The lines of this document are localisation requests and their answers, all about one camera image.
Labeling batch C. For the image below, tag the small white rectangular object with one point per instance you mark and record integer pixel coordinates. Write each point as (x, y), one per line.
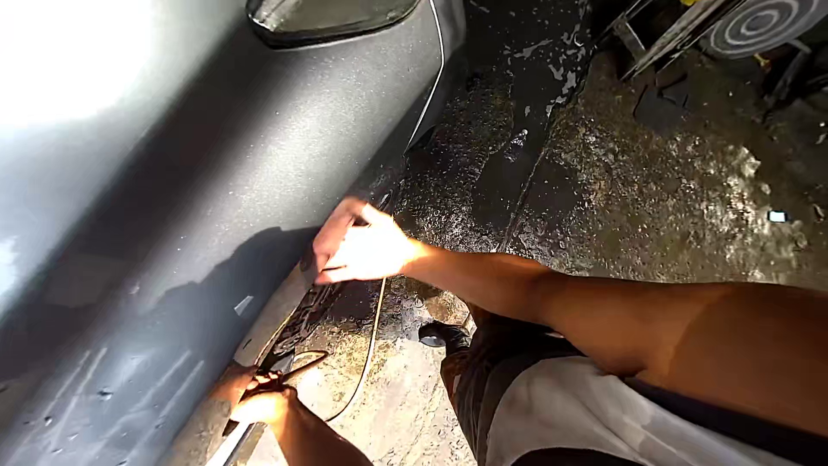
(778, 216)

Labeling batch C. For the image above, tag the person's left fingers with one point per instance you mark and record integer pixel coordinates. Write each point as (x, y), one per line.
(265, 375)

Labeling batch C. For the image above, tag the person's right fingers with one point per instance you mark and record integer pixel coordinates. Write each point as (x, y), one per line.
(331, 233)

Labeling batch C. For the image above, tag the person's left hand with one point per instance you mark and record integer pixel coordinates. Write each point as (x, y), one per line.
(262, 408)

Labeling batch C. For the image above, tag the person's legs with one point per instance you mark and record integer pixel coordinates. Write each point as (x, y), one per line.
(459, 382)

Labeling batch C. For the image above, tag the round grey ringed object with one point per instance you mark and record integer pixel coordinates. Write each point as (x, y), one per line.
(760, 22)

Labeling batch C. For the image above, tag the person's right hand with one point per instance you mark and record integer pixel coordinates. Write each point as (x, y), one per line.
(381, 249)

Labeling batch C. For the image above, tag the grey car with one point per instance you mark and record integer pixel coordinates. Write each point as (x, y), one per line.
(194, 194)

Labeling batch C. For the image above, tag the weathered wooden plank frame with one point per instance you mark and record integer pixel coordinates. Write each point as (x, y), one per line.
(676, 39)

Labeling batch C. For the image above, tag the person's right forearm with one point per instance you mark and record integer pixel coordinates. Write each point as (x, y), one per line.
(601, 310)

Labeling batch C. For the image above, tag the person's body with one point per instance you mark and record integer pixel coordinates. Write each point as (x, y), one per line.
(569, 408)

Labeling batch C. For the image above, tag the person's right thumb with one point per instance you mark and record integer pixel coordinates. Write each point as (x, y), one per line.
(332, 275)

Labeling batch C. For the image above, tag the person's left forearm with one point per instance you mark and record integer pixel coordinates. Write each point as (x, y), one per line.
(317, 437)

